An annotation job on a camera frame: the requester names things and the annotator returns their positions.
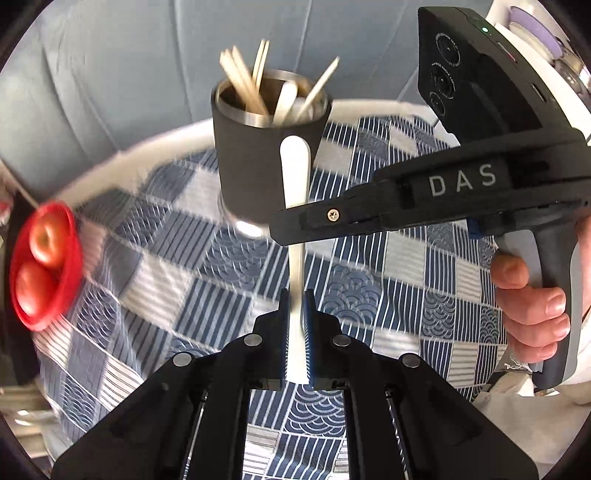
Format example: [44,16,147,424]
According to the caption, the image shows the white ceramic spoon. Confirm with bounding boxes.
[280,136,311,385]

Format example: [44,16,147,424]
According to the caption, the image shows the wooden chopstick crossed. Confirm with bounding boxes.
[252,39,270,89]
[295,56,341,121]

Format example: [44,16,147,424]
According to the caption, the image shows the wooden chopstick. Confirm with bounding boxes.
[219,50,262,114]
[219,47,269,116]

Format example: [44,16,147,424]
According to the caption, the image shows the white ceramic spoon bear handle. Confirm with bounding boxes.
[273,81,298,127]

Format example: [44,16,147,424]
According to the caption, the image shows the right hand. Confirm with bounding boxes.
[490,216,591,364]

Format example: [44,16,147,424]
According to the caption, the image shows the blue white patterned tablecloth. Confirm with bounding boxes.
[34,135,506,458]

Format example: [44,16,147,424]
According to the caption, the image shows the red plastic fruit basket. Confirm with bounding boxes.
[9,202,83,331]

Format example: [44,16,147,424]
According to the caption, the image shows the red apple lower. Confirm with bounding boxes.
[15,261,56,317]

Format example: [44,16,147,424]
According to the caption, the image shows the red apple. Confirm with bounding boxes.
[29,213,69,269]
[15,261,56,317]

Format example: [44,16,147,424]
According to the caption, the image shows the red apple upper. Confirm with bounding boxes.
[29,213,69,269]

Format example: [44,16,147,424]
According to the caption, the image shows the black steel utensil cup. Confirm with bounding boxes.
[211,80,332,227]

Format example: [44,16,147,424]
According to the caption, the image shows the wooden chopstick in cup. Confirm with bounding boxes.
[219,50,262,114]

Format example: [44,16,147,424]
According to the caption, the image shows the grey blue backdrop cloth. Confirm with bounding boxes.
[1,1,420,199]

